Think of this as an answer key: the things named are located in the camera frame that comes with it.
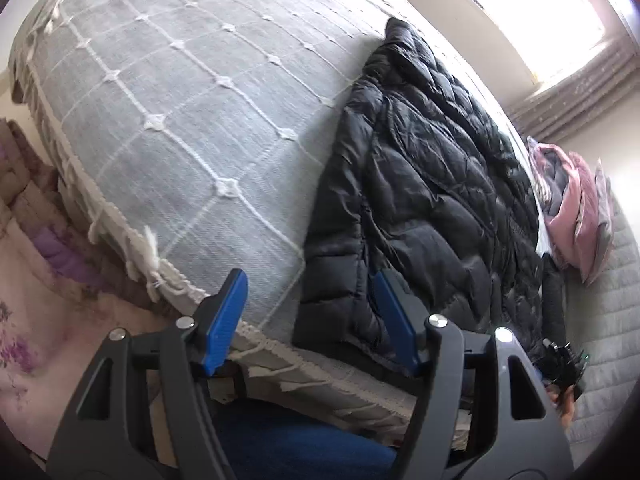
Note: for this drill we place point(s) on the grey quilted mattress pad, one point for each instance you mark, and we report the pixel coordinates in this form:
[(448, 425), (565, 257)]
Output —
[(605, 335)]

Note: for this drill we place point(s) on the pink purple floral quilt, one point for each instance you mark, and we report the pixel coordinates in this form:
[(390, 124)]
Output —
[(45, 285)]

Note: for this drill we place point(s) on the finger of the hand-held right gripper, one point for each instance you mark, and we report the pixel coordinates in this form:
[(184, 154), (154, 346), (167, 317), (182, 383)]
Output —
[(552, 290)]

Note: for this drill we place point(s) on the grey patterned curtain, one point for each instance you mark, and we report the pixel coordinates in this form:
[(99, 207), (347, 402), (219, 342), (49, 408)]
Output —
[(575, 100)]

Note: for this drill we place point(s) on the person's blue trousers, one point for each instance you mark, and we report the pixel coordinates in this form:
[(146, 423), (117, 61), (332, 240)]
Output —
[(300, 440)]

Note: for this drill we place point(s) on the person's right hand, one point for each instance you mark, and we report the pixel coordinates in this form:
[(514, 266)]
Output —
[(565, 412)]

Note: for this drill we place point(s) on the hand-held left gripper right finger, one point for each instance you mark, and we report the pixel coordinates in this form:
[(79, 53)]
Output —
[(397, 325)]

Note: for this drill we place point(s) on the pink grey pillow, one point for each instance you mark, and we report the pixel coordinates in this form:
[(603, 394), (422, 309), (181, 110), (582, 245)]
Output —
[(597, 225)]

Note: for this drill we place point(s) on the window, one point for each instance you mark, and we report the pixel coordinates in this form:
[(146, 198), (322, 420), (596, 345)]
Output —
[(535, 15)]

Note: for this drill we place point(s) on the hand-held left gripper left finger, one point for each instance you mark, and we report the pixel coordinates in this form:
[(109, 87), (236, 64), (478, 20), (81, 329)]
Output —
[(227, 320)]

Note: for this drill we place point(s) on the black puffer jacket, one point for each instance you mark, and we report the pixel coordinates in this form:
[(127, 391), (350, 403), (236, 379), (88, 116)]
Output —
[(425, 185)]

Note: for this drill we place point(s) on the grey checked bedspread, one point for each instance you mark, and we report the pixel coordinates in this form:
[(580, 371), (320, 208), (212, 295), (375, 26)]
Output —
[(200, 110)]

